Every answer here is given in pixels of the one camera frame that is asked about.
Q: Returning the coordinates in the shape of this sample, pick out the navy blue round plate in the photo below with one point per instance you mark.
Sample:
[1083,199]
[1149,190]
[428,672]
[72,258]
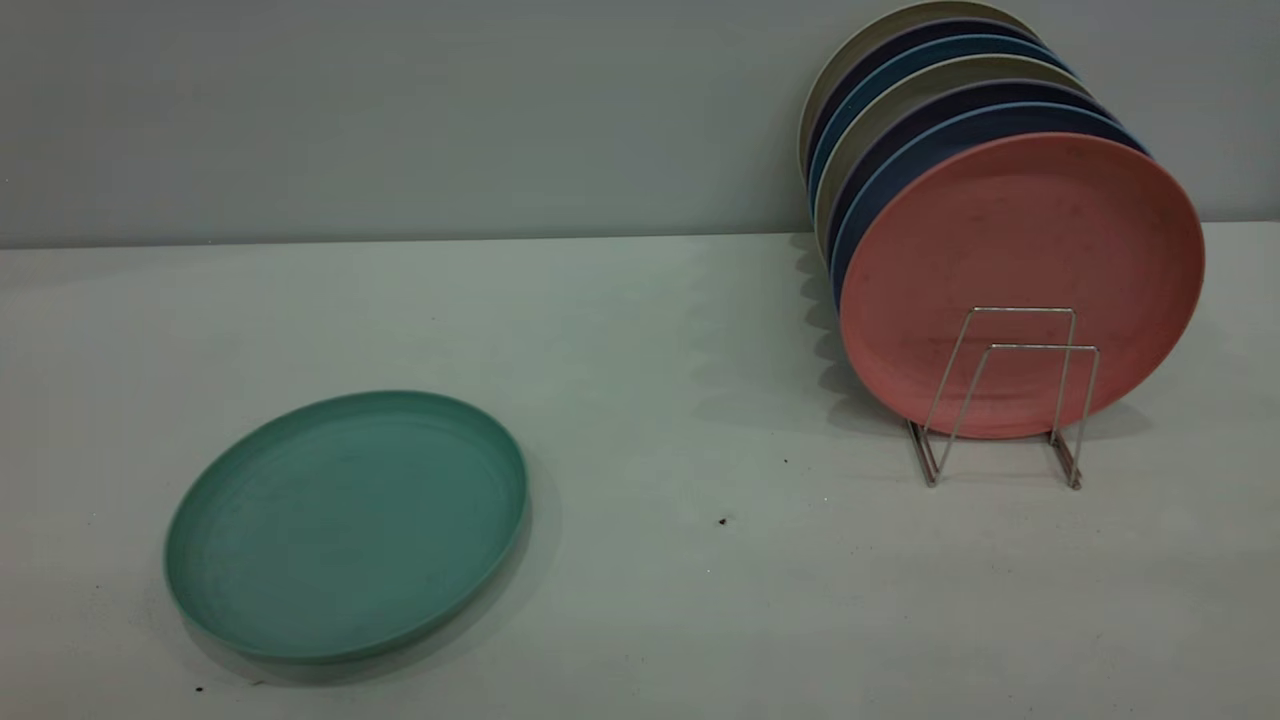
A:
[960,125]

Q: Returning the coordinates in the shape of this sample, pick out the teal blue round plate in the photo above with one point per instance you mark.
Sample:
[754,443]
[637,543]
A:
[960,50]

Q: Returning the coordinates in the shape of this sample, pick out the beige round plate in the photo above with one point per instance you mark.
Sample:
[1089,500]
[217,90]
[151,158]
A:
[960,10]
[960,72]

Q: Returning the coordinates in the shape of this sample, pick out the dark purple round plate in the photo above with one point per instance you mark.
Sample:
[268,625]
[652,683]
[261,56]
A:
[960,97]
[960,30]

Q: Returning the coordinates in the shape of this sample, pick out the pink round plate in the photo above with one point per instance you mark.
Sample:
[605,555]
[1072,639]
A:
[1020,230]

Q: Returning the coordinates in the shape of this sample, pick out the green round plate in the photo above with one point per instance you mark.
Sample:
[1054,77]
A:
[345,525]

